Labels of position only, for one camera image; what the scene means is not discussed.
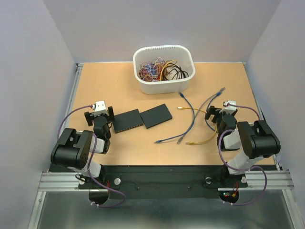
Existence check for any black network switch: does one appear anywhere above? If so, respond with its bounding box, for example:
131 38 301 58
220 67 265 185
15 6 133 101
140 104 173 129
113 109 143 134

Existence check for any grey ethernet cable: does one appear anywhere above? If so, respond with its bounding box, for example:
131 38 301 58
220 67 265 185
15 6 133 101
176 87 226 145

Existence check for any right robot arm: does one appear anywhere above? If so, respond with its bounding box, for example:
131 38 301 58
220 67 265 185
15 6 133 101
205 101 281 186

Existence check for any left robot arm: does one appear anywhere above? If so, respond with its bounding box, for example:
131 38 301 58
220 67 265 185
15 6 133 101
51 101 115 188

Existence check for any white plastic bin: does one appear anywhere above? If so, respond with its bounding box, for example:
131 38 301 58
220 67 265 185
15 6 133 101
133 45 195 94

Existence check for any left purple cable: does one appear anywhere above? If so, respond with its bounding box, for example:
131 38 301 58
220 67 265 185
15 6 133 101
57 104 126 208

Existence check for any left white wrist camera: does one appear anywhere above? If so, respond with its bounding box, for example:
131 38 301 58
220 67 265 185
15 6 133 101
92 100 108 117

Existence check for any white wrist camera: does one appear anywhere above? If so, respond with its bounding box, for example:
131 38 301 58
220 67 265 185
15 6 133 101
92 100 108 117
220 100 236 115

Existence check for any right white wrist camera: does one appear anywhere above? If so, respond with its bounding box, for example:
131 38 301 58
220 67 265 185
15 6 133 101
220 100 236 115

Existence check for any dark blue ethernet cable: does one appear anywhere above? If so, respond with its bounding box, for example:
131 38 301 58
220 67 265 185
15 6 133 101
205 91 223 132

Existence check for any yellow ethernet cable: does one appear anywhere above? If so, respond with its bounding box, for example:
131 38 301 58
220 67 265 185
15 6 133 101
177 106 218 146

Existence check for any black cable bundle in bin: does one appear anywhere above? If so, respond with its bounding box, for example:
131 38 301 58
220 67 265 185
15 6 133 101
164 62 190 81

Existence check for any tangled coloured wires bundle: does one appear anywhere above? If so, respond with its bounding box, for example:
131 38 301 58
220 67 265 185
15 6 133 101
138 56 167 83

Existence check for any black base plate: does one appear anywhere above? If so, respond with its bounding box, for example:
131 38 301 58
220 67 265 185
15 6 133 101
50 165 277 204

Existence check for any aluminium frame rail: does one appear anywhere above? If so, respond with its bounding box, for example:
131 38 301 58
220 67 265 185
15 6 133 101
38 170 295 192

